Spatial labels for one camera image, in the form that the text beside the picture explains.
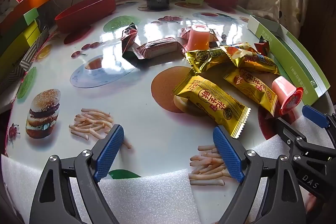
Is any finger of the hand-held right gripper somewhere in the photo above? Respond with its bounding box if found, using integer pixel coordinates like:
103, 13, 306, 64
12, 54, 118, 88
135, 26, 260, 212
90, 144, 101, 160
302, 105, 336, 135
274, 117, 307, 147

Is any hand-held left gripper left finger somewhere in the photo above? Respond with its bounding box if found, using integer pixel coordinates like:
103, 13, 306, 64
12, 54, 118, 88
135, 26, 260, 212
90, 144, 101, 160
29, 124, 125, 224

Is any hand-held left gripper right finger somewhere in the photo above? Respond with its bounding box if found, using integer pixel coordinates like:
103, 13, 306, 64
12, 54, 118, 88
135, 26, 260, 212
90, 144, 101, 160
213, 126, 307, 224

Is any pink jelly cup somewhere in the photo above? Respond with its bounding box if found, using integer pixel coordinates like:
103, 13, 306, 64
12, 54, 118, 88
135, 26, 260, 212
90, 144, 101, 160
187, 25, 212, 52
272, 76, 305, 116

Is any green white cardboard box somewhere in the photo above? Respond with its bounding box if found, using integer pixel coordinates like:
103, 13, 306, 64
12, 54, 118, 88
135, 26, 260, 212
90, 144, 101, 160
247, 15, 331, 106

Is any gold bar packet blue print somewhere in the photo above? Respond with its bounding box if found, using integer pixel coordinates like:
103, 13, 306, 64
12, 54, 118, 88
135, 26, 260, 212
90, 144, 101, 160
185, 42, 254, 74
227, 46, 280, 75

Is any small dark red packet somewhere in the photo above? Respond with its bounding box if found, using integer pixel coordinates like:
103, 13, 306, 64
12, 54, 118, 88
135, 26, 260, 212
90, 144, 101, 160
254, 35, 271, 54

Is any red white nougat packet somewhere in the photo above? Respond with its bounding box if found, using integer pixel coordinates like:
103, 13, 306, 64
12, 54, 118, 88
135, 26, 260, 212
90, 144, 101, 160
177, 26, 221, 42
132, 37, 184, 60

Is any red black candy packet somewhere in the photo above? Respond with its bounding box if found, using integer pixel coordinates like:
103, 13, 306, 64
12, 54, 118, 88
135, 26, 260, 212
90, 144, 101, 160
121, 22, 139, 58

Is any food print tablecloth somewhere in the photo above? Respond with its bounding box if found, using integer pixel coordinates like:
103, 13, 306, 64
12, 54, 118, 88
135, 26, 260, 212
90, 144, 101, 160
0, 0, 328, 188

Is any gold packet red print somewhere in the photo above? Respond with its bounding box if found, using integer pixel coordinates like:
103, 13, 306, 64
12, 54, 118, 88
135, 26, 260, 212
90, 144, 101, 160
174, 74, 251, 138
223, 67, 279, 116

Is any white foam table edging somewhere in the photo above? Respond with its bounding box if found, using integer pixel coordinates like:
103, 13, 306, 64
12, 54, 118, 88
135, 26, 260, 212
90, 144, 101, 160
0, 119, 300, 224

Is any chevron pattern box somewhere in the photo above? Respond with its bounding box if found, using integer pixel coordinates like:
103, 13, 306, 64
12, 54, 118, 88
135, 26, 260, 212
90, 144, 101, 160
0, 27, 50, 88

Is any red oval bowl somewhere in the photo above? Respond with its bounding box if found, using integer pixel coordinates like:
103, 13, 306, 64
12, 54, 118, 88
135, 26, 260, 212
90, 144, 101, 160
55, 0, 116, 34

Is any yellow box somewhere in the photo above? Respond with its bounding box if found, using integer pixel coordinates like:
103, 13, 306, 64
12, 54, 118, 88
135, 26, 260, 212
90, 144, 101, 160
0, 21, 40, 64

